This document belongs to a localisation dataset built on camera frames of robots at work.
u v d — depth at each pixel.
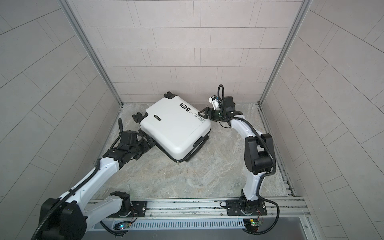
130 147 0.63
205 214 0.71
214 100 0.82
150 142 0.74
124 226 0.64
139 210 0.70
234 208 0.71
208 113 0.79
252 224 0.68
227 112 0.72
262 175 0.52
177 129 0.78
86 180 0.45
